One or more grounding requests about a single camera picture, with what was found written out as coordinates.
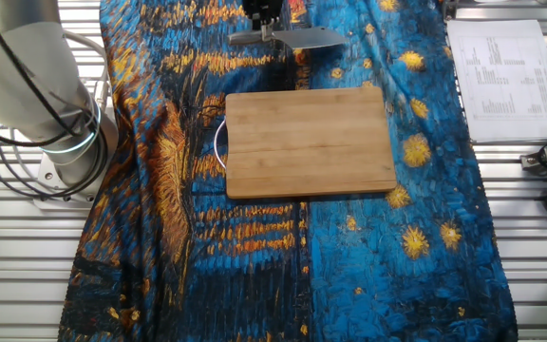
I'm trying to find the bamboo cutting board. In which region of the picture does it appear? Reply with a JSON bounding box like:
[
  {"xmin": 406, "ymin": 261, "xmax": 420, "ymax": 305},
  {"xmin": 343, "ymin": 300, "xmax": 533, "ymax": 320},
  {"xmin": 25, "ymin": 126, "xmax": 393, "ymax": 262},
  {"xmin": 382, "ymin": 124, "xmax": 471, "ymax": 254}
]
[{"xmin": 213, "ymin": 86, "xmax": 398, "ymax": 200}]

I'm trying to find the starry night print tablecloth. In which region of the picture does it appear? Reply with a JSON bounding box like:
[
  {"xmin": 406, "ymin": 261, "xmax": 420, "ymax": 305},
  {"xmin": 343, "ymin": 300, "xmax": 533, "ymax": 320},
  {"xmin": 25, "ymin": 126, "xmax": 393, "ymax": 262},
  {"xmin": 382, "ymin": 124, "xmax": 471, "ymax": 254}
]
[{"xmin": 57, "ymin": 0, "xmax": 519, "ymax": 342}]

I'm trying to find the printed white paper sheet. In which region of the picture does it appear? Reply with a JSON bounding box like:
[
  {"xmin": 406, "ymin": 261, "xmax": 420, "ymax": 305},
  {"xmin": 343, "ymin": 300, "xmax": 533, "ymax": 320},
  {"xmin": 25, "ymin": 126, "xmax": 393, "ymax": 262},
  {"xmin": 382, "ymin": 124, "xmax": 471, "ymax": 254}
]
[{"xmin": 446, "ymin": 17, "xmax": 547, "ymax": 143}]

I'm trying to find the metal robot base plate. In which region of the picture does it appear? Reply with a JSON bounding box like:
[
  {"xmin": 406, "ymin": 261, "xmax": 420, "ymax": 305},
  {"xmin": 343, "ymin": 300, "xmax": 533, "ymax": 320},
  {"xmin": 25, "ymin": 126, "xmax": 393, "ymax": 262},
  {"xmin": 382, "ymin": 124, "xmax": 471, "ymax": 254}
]
[{"xmin": 34, "ymin": 150, "xmax": 100, "ymax": 210}]

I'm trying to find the aluminium corner bracket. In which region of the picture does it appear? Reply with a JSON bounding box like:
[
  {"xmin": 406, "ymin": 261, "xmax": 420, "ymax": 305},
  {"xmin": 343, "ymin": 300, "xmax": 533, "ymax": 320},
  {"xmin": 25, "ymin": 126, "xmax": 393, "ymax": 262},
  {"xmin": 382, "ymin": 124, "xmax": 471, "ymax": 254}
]
[{"xmin": 441, "ymin": 0, "xmax": 461, "ymax": 21}]

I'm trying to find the black cable bundle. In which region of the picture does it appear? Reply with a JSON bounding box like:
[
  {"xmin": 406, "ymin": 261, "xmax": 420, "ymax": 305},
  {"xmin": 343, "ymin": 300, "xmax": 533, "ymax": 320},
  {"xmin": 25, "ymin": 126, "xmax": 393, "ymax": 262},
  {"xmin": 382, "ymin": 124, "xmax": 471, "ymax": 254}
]
[{"xmin": 0, "ymin": 0, "xmax": 109, "ymax": 200}]

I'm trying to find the steel cleaver knife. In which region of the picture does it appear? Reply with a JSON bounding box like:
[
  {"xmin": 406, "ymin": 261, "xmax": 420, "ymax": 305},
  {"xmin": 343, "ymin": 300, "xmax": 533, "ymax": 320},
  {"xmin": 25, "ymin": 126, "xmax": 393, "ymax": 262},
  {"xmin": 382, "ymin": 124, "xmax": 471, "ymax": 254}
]
[{"xmin": 228, "ymin": 26, "xmax": 349, "ymax": 50}]

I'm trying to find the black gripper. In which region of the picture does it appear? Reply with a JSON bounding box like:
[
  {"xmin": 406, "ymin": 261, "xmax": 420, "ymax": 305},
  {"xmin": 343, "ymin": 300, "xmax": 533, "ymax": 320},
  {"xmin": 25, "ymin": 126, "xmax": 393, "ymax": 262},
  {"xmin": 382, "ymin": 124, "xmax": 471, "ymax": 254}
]
[{"xmin": 242, "ymin": 0, "xmax": 283, "ymax": 43}]

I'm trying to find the white cable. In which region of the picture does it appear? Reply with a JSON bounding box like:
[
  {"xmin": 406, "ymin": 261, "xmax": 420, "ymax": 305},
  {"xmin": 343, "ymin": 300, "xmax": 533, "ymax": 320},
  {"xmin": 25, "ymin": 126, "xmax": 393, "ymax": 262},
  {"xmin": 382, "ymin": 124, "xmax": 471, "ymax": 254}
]
[{"xmin": 62, "ymin": 28, "xmax": 112, "ymax": 99}]

